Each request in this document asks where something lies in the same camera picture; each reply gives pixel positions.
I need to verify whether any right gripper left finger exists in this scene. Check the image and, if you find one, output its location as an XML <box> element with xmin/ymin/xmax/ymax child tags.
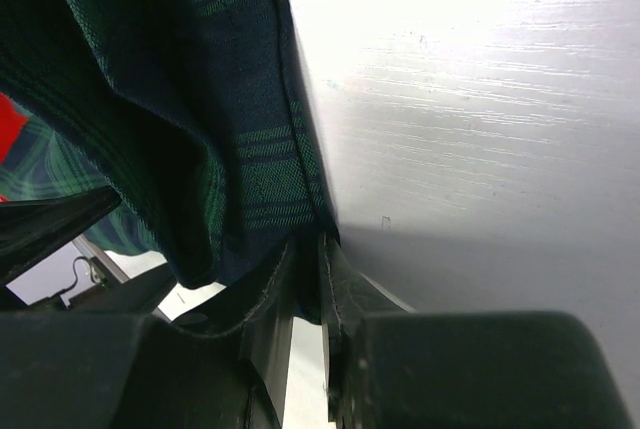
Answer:
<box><xmin>1</xmin><ymin>241</ymin><xmax>297</xmax><ymax>428</ymax></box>

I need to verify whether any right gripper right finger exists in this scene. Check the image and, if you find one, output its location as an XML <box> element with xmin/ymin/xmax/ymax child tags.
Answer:
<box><xmin>318</xmin><ymin>235</ymin><xmax>632</xmax><ymax>428</ymax></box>

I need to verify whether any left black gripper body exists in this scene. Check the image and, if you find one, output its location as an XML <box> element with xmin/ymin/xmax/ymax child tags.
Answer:
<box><xmin>1</xmin><ymin>186</ymin><xmax>121</xmax><ymax>286</ymax></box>

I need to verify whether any green plaid pleated skirt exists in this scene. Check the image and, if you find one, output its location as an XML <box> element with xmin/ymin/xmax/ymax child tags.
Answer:
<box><xmin>0</xmin><ymin>0</ymin><xmax>341</xmax><ymax>325</ymax></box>

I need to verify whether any red plastic bin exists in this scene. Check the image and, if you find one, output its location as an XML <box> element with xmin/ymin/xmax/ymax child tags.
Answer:
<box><xmin>1</xmin><ymin>94</ymin><xmax>29</xmax><ymax>173</ymax></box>

